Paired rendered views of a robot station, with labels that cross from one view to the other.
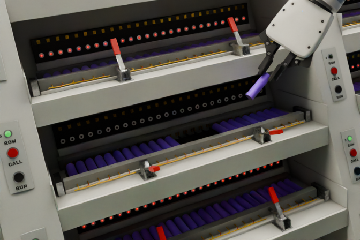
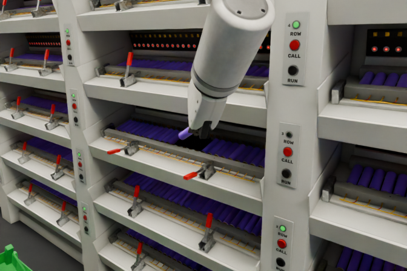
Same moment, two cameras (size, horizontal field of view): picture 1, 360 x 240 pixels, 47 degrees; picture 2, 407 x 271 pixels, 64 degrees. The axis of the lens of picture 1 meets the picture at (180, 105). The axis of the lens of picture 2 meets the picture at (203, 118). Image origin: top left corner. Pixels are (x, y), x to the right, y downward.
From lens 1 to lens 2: 0.92 m
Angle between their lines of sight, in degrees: 57
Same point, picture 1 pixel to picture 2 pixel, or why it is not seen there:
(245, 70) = not seen: hidden behind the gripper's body
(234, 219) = (189, 215)
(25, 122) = (80, 92)
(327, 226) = not seen: outside the picture
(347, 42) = (327, 127)
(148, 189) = (124, 160)
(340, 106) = (284, 192)
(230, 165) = (171, 178)
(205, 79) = (168, 105)
